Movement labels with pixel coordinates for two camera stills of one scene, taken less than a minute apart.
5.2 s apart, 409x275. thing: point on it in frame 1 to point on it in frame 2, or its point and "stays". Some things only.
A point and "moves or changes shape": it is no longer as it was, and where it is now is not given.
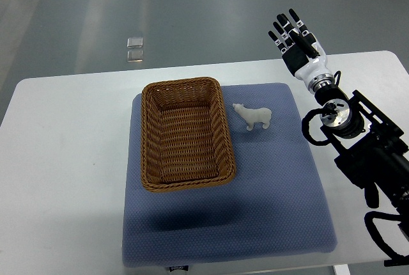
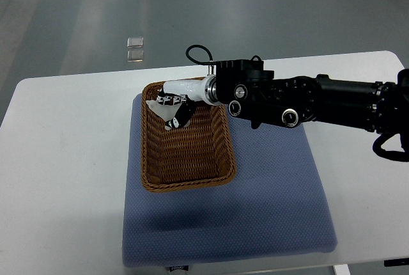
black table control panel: [396, 262] stays
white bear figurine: [261, 115] moves or changes shape
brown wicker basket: [185, 137] stays
